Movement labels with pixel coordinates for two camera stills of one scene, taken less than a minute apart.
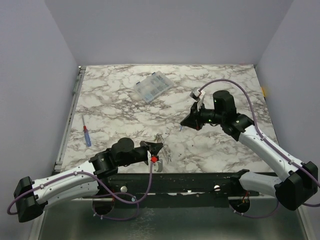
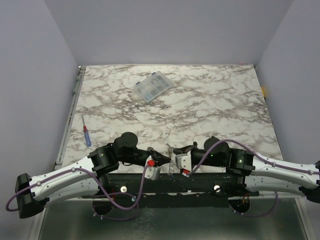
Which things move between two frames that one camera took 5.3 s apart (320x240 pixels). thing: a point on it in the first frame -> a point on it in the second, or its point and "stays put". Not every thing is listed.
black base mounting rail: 186,190 stays put
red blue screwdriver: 88,140 stays put
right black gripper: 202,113 -> 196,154
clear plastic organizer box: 152,86 stays put
